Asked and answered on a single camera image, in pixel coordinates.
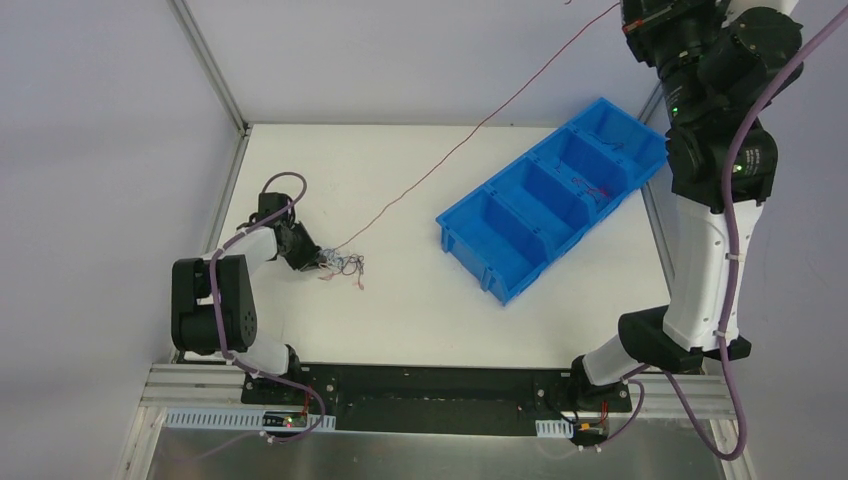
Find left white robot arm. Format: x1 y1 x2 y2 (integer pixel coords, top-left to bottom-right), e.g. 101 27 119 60
171 193 325 405

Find dark purple wire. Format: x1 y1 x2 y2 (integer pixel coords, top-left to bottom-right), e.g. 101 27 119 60
589 132 627 155

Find aluminium frame rail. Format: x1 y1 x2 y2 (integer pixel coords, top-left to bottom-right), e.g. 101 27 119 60
140 364 245 408

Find right white cable duct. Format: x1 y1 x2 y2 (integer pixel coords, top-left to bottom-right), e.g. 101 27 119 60
535 419 574 439

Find red blue wire bundle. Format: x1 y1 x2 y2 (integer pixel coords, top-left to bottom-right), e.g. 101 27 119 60
316 248 367 293

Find blue compartment bin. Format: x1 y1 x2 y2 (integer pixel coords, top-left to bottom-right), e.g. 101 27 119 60
436 98 667 305

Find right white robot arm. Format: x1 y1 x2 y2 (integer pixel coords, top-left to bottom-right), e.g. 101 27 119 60
567 1 803 410

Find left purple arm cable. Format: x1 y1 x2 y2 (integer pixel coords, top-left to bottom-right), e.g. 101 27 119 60
208 172 327 445

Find left white cable duct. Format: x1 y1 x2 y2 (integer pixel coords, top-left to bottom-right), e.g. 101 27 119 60
163 408 336 433

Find red wires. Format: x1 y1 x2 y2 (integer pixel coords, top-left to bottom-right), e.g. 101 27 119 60
555 157 614 208

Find long red wire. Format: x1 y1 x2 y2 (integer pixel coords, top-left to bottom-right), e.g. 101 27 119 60
334 0 624 253

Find white cable duct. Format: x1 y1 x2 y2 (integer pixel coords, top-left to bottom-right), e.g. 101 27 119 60
535 419 574 439
163 408 336 433

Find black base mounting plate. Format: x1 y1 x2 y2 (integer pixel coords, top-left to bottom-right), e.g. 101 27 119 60
240 363 632 436

